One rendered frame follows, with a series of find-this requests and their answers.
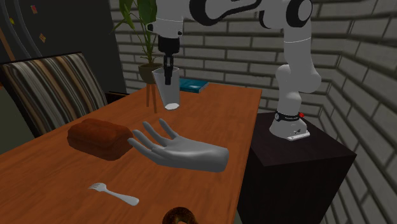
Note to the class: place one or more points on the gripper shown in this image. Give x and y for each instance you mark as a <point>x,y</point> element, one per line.
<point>169,45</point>

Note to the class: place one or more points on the brown bread loaf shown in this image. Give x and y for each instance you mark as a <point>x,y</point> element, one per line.
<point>99,138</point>

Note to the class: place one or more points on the teal book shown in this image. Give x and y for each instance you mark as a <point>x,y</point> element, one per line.
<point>192,85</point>

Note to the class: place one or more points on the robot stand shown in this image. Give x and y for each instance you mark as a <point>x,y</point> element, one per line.
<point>288,173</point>

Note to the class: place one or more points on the clear drinking glass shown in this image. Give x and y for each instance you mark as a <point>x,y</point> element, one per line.
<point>175,90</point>

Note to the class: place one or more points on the striped chair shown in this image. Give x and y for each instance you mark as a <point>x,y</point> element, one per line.
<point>52,90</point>

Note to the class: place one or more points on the brown bagel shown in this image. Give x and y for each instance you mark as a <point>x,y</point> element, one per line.
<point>173,215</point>

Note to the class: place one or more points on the brown wooden table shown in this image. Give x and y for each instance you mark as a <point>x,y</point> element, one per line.
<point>214,121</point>

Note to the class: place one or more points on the grey fork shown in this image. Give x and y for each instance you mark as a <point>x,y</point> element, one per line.
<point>122,196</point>

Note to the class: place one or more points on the grey mannequin hand figure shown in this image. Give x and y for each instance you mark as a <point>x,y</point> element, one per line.
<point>186,153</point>

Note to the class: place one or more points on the dark refrigerator with magnets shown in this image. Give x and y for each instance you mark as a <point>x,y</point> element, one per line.
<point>77,28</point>

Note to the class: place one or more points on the potted green plant on stand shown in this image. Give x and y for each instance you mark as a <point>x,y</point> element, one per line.
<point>148,73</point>

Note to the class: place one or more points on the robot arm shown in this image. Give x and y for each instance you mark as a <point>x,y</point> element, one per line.
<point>294,56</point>

